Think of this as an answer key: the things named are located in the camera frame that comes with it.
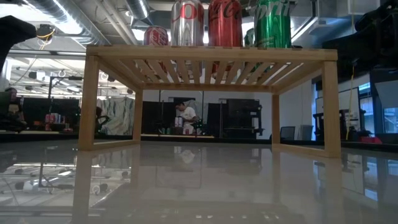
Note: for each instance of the red box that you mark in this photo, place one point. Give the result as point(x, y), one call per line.
point(370, 139)

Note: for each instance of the person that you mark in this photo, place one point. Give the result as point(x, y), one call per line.
point(188, 115)
point(11, 93)

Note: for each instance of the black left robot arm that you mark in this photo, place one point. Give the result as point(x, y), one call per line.
point(12, 34)

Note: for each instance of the grey bin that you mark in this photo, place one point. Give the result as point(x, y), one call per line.
point(306, 132)

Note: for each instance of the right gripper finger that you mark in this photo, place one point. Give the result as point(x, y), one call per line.
point(342, 49)

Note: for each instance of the black storage rack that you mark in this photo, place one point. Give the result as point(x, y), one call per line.
point(245, 118)

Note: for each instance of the red can pack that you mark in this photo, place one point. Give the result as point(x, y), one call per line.
point(54, 118)

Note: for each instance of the dark office chair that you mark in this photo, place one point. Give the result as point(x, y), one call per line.
point(287, 133)

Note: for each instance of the silver Diet Coke can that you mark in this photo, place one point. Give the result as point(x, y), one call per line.
point(187, 28)

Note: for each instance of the red can black script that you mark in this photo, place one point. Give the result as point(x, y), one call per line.
point(225, 28)

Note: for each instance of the grey rectangular ceiling duct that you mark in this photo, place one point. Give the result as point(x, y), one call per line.
point(311, 28)

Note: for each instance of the marbled pattern panel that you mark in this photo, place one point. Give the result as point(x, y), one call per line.
point(116, 116)

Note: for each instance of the black ceiling-mounted device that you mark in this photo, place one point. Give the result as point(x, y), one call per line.
point(46, 30)

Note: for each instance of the wooden slatted shelf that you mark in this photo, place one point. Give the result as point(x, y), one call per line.
point(211, 53)

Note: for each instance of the red Star Wars cola can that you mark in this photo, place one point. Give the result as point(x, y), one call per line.
point(155, 37)

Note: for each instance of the silver round ceiling duct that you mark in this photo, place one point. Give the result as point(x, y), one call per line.
point(77, 21)
point(138, 7)

